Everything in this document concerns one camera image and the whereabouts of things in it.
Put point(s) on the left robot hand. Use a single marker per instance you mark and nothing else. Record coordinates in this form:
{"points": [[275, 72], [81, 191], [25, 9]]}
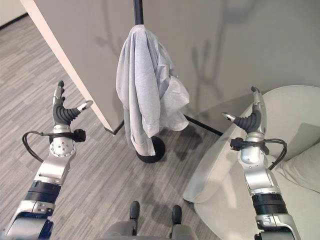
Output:
{"points": [[62, 113]]}

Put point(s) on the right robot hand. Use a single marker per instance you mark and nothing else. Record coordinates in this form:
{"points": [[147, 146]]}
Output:
{"points": [[253, 121]]}

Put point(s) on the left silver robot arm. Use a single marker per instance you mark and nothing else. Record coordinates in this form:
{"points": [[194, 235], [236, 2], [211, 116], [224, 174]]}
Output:
{"points": [[44, 180]]}

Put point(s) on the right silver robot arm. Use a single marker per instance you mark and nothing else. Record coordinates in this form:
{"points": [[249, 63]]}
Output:
{"points": [[262, 182]]}

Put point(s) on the light grey sofa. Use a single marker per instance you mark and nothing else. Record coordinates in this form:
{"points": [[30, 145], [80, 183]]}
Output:
{"points": [[252, 160]]}

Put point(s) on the light grey sofa cushion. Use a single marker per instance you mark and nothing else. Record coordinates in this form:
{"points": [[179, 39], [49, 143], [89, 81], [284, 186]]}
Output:
{"points": [[303, 172]]}

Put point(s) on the black clothes rack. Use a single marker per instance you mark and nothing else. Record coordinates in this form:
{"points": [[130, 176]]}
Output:
{"points": [[150, 147]]}

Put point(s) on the light blue garment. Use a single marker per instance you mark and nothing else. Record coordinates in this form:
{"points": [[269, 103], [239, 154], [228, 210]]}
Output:
{"points": [[147, 92]]}

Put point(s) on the right robot leg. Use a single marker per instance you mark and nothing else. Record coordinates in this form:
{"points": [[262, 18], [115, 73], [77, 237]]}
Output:
{"points": [[181, 222]]}

